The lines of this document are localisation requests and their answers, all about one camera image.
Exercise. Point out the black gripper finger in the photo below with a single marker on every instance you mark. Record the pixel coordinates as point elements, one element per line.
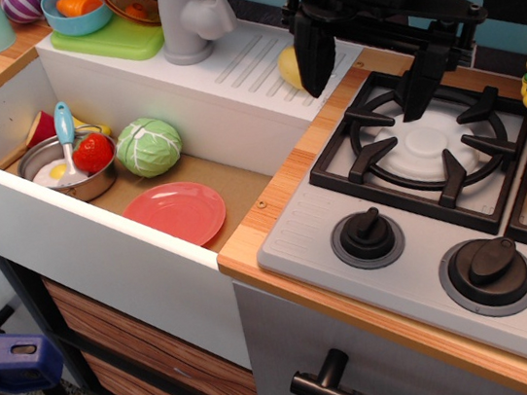
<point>315,53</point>
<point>419,83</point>

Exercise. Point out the yellow toy potato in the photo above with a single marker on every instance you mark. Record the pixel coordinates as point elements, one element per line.
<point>287,64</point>

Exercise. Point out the pink plastic plate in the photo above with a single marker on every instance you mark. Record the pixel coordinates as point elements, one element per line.
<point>190,211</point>

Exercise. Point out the white burner cap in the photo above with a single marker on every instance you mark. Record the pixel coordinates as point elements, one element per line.
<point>420,145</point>

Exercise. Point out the grey toy faucet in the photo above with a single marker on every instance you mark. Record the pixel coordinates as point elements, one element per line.
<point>191,26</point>

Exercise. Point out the left black stove knob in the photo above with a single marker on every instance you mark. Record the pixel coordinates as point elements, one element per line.
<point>367,240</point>

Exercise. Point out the black stove knob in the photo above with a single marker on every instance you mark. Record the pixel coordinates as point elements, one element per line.
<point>367,240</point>
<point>486,276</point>

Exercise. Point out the green plastic cutting board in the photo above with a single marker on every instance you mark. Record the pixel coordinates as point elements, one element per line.
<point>120,38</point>

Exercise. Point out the green toy cabbage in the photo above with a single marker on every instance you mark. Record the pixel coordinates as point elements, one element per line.
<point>149,147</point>

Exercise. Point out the blue plastic bowl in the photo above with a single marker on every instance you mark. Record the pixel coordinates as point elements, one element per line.
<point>75,25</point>

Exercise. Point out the middle black stove knob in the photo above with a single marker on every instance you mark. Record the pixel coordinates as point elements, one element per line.
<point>486,276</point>

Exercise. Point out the red toy strawberry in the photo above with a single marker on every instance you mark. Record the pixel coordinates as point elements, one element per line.
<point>94,152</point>

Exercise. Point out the orange toy carrot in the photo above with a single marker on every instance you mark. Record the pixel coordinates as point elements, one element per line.
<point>76,8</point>

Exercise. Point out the red and yellow toy cup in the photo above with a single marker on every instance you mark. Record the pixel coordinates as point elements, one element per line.
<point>42,128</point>

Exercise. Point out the toy fried egg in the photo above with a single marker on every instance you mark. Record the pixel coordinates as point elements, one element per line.
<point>50,174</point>

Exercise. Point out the purple striped toy ball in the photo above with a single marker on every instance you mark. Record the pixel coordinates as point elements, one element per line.
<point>22,11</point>

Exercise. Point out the blue clamp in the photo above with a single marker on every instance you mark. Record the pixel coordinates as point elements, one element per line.
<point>28,363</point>

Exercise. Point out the blue handled spatula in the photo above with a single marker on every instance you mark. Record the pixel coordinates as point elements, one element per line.
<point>65,132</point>

